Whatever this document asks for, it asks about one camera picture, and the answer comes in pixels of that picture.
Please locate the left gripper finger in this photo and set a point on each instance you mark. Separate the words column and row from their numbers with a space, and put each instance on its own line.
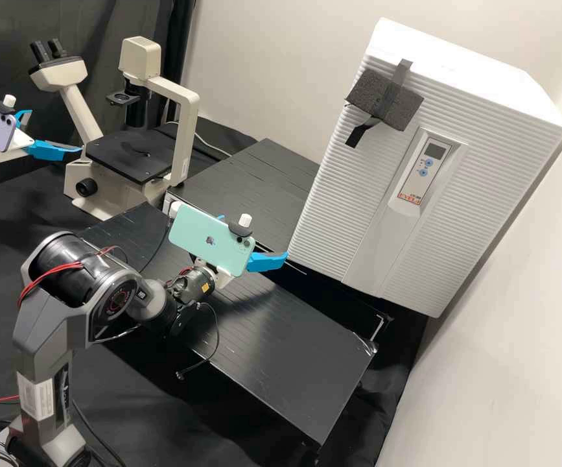
column 49, row 150
column 24, row 119

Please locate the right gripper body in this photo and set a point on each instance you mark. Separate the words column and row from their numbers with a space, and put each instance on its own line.
column 223, row 281

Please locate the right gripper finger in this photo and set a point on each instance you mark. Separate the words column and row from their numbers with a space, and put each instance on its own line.
column 267, row 261
column 222, row 219

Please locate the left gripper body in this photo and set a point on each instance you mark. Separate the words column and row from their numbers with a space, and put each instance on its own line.
column 12, row 146

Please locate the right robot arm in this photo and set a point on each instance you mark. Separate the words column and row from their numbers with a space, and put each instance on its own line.
column 57, row 311

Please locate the incubator door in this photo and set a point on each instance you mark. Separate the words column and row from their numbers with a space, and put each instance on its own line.
column 348, row 219

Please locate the white incubator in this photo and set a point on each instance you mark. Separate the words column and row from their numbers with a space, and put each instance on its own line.
column 480, row 73

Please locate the cream microscope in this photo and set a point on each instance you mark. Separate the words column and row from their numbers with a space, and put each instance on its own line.
column 130, row 155

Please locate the right wrist camera phone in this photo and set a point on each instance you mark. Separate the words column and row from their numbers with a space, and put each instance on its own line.
column 203, row 238

